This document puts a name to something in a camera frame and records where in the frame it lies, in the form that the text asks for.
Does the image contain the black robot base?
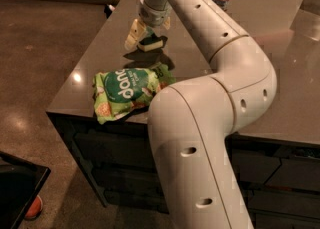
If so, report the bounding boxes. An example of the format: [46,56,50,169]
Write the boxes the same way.
[0,152,51,229]

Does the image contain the green and yellow sponge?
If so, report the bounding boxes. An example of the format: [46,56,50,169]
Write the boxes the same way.
[137,35,168,52]

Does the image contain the orange wheel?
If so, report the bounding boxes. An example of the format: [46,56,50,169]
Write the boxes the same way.
[24,195,43,220]

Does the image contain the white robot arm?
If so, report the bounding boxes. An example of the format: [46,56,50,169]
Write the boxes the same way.
[125,0,277,229]

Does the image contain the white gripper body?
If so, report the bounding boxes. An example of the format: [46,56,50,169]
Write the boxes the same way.
[139,0,172,28]

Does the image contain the green snack bag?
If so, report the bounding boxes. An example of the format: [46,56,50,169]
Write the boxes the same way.
[93,62,176,124]

